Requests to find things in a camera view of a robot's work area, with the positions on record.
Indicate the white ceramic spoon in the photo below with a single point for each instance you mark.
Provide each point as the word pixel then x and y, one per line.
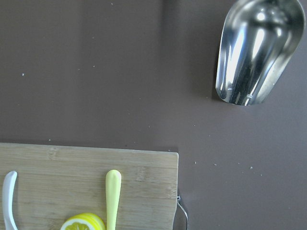
pixel 7 200

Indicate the yellow plastic knife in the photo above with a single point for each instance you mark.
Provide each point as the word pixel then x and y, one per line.
pixel 113 188

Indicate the wooden cutting board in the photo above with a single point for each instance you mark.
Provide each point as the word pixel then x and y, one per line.
pixel 58 182

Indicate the lemon half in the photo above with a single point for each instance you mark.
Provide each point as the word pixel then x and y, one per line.
pixel 84 221

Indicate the metal scoop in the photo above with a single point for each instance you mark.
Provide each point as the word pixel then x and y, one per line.
pixel 259 38

